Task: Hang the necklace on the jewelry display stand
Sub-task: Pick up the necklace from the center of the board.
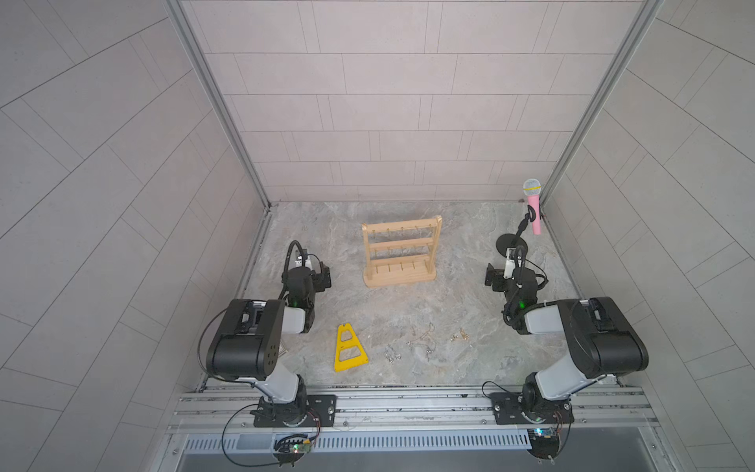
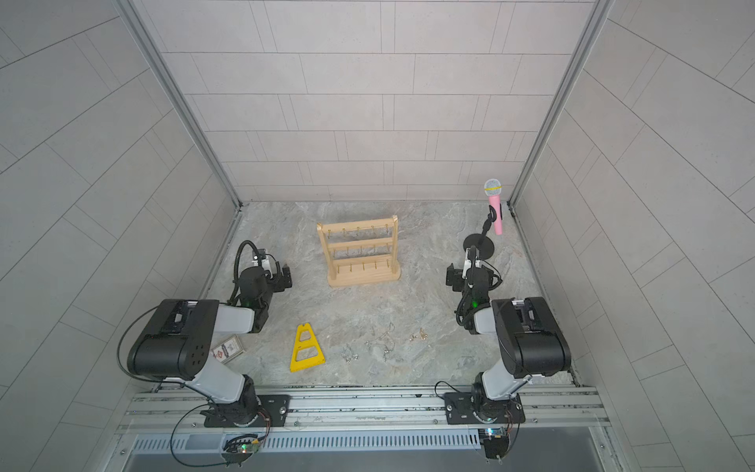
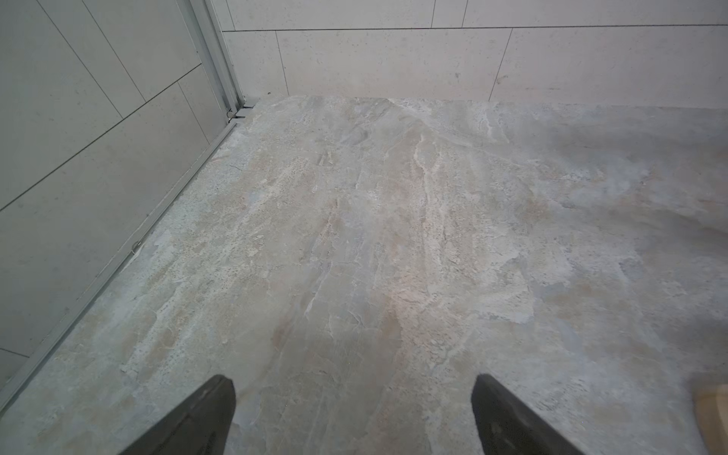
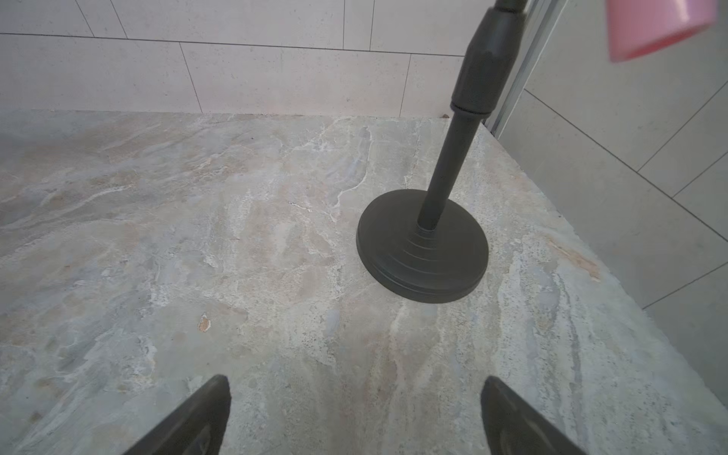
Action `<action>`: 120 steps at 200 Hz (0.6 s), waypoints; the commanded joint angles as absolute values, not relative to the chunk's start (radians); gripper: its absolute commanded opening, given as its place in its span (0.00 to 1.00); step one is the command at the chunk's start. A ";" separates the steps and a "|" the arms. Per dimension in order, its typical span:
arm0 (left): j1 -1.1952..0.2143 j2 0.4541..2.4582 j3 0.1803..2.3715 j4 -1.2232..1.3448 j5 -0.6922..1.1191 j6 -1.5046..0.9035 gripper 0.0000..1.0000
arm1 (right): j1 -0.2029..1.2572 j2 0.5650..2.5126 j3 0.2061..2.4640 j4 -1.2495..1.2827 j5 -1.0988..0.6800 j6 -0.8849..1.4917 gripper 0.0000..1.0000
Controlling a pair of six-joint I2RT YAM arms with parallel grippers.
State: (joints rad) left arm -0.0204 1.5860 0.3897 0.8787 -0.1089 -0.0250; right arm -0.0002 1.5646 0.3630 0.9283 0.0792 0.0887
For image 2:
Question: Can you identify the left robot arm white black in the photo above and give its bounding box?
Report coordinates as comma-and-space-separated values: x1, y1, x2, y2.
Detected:
118, 240, 293, 428

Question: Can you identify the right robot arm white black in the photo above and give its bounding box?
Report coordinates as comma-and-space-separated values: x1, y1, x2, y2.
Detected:
446, 261, 571, 424

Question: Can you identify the black microphone stand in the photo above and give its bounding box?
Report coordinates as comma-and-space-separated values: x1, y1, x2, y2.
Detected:
463, 206, 497, 261

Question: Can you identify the wooden jewelry display stand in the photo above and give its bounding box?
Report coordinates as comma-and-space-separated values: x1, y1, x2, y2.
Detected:
317, 216, 401, 288

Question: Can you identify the pink toy microphone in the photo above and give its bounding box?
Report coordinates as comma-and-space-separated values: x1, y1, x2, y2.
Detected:
484, 178, 503, 235

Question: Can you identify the right green circuit board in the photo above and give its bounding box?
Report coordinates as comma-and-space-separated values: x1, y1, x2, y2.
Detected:
478, 428, 510, 462

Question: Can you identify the green circuit board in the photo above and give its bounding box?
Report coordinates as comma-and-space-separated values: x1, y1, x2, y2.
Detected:
478, 428, 510, 462
221, 434, 261, 464

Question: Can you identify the left green circuit board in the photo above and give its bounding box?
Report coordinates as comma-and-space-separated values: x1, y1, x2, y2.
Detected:
221, 434, 261, 464

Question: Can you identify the yellow triangular plastic frame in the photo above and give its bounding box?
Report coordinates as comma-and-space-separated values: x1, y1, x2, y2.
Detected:
289, 323, 326, 373

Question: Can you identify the aluminium mounting rail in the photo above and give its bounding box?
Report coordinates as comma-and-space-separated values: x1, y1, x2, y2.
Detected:
117, 382, 611, 435

